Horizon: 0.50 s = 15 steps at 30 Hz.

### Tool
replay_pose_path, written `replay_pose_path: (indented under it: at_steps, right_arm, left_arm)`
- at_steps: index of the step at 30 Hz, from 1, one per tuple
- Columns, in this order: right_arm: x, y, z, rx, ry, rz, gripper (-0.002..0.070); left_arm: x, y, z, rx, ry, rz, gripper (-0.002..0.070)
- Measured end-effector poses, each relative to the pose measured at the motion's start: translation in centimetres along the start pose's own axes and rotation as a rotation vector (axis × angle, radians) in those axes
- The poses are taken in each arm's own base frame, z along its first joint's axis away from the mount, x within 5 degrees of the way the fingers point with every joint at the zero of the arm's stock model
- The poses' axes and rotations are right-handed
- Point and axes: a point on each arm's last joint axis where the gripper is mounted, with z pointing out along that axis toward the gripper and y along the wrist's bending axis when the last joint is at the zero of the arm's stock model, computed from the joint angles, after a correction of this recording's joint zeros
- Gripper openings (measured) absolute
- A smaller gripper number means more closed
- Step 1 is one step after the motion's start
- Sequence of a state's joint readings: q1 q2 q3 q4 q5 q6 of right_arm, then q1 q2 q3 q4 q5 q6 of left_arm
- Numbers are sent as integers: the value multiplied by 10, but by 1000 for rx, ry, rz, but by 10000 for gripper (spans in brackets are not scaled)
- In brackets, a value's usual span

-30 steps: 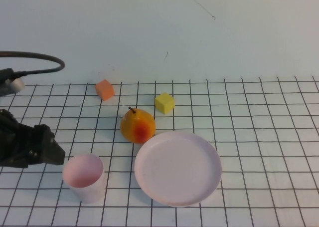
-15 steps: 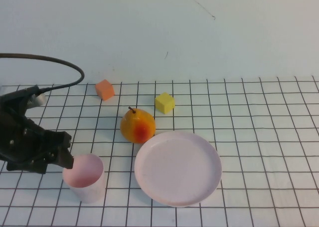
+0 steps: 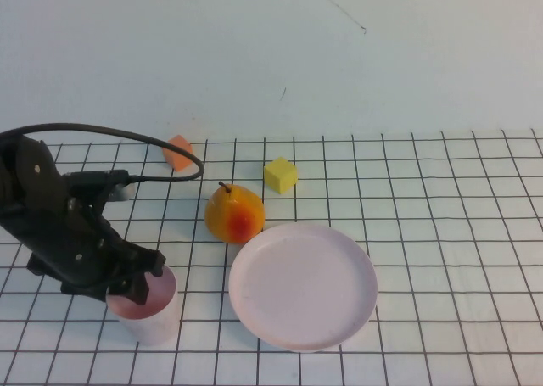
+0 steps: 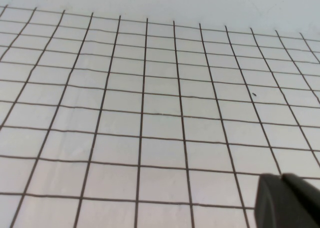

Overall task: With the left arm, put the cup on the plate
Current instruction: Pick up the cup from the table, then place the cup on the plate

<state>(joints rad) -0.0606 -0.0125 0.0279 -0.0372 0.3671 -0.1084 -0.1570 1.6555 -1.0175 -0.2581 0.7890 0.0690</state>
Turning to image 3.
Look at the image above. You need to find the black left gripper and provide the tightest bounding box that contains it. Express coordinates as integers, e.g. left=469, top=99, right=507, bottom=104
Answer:
left=0, top=188, right=167, bottom=307

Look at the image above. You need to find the pale pink plastic cup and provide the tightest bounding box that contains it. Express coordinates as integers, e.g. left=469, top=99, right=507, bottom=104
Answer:
left=105, top=263, right=178, bottom=347

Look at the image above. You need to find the pale pink round plate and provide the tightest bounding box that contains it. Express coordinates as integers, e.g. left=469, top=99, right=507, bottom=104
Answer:
left=228, top=221, right=379, bottom=354

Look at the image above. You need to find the yellow orange toy pear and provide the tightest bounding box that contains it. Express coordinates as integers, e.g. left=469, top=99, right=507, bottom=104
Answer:
left=204, top=181, right=266, bottom=245

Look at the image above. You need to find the orange foam cube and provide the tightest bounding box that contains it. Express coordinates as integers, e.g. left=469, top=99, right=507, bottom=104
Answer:
left=162, top=134, right=195, bottom=173

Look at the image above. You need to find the yellow foam cube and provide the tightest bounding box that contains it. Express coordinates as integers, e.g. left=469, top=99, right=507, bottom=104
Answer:
left=263, top=156, right=299, bottom=195

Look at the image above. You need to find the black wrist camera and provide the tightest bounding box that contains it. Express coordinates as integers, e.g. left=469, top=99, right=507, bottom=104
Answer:
left=63, top=169, right=137, bottom=204

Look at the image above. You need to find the black camera cable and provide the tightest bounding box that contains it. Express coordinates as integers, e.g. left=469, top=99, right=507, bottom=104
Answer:
left=0, top=123, right=205, bottom=182

